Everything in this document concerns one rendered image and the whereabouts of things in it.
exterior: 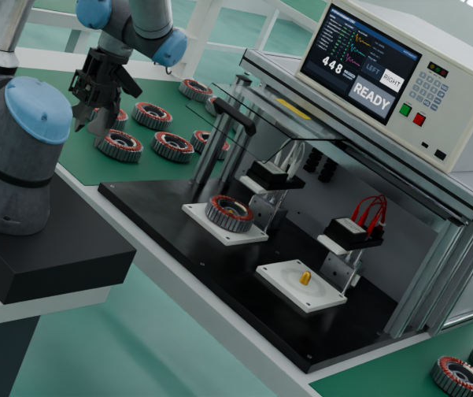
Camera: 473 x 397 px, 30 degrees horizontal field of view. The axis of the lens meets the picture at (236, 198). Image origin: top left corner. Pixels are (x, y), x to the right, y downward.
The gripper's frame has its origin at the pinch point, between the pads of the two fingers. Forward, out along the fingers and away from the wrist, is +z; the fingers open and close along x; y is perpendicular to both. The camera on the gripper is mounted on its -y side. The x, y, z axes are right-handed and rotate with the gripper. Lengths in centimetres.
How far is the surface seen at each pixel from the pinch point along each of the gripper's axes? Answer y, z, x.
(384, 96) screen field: -35, -34, 43
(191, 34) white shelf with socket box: -89, -6, -59
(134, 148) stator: -19.8, 5.5, -3.7
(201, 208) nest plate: -18.6, 6.1, 22.4
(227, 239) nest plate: -15.0, 6.1, 34.8
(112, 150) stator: -14.9, 7.3, -5.6
